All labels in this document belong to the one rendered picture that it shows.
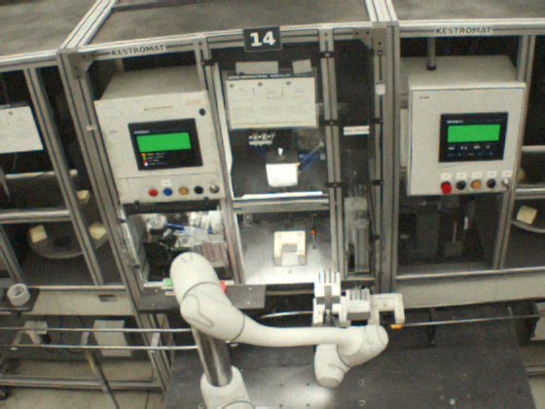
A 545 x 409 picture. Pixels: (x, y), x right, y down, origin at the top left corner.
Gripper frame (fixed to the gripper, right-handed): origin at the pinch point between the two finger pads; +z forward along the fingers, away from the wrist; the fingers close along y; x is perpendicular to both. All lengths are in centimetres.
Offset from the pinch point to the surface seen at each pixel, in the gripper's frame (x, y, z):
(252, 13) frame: 22, 96, 49
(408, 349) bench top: -33.2, -35.4, 0.1
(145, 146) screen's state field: 63, 60, 20
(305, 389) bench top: 10.5, -35.2, -18.7
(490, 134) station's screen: -61, 58, 20
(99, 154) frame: 83, 55, 23
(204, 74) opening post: 38, 84, 25
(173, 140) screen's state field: 52, 61, 20
